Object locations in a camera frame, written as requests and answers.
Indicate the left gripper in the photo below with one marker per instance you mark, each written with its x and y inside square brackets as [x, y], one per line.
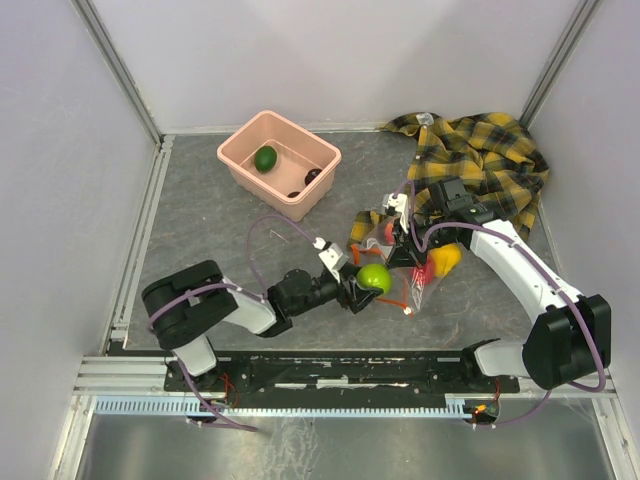
[358, 297]

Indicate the pink plastic bin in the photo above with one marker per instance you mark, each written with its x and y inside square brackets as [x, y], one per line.
[298, 151]

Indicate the clear zip top bag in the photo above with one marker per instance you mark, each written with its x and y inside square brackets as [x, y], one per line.
[403, 294]

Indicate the green fake apple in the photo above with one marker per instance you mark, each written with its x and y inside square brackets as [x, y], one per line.
[375, 276]

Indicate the yellow plaid shirt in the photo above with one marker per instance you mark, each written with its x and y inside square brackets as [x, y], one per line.
[493, 154]

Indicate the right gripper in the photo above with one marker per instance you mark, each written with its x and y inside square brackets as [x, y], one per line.
[405, 252]

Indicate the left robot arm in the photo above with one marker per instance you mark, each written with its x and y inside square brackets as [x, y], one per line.
[185, 306]

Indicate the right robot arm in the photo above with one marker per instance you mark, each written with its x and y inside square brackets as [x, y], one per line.
[570, 339]

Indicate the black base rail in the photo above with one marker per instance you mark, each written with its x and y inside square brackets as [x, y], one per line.
[349, 379]

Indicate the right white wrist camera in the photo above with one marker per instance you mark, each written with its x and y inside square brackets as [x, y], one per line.
[397, 205]

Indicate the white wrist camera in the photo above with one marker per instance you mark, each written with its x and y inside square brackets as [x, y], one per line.
[331, 255]
[397, 205]

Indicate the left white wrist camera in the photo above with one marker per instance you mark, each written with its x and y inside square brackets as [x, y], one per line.
[331, 255]

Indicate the dark green fake avocado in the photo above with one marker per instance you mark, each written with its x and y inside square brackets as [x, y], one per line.
[265, 159]

